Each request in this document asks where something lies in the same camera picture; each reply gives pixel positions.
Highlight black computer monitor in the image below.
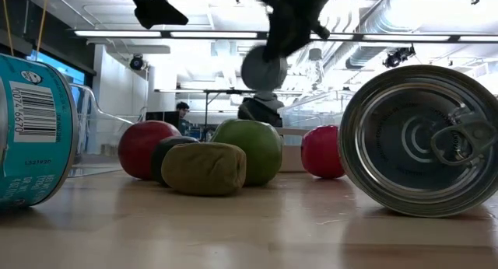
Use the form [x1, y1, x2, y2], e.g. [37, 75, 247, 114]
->
[146, 110, 181, 127]

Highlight clear plastic bottle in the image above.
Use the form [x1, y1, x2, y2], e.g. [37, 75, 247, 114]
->
[307, 47, 326, 103]

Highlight light grey plastic bin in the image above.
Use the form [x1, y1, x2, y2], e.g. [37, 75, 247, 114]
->
[274, 127, 312, 173]

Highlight yellow extension cable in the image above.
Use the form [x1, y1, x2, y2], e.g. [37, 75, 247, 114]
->
[1, 0, 51, 57]

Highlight dark round avocado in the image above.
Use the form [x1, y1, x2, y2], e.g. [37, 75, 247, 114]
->
[151, 135, 201, 186]

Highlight clear glass bowl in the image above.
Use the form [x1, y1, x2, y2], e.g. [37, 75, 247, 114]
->
[68, 82, 135, 179]

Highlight dark red round fruit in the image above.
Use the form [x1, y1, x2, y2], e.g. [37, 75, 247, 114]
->
[117, 120, 183, 181]

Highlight long ceiling light strip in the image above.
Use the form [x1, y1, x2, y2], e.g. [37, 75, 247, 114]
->
[73, 29, 498, 44]

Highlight bright red round fruit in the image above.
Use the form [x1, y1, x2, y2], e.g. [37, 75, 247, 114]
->
[300, 124, 346, 180]

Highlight black hanging spotlight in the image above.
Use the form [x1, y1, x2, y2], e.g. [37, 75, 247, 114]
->
[129, 54, 145, 71]
[383, 45, 416, 69]

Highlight silver pull-tab food can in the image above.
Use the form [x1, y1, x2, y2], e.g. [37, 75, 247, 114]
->
[338, 65, 498, 218]

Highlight blue packet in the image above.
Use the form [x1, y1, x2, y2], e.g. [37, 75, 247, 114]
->
[0, 53, 80, 210]

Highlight silver ventilation duct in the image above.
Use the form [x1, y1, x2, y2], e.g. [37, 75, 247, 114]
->
[310, 0, 417, 72]

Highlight green apple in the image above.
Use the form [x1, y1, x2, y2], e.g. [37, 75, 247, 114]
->
[210, 118, 284, 187]

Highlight person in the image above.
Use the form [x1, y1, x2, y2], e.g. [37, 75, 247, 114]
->
[174, 101, 194, 136]
[237, 90, 285, 128]

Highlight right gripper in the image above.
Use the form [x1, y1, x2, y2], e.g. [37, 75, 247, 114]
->
[256, 0, 338, 64]

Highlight window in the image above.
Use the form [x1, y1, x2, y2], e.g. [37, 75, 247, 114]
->
[26, 49, 86, 103]

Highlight olive green kiwi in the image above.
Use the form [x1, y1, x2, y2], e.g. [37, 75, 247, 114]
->
[160, 141, 247, 197]

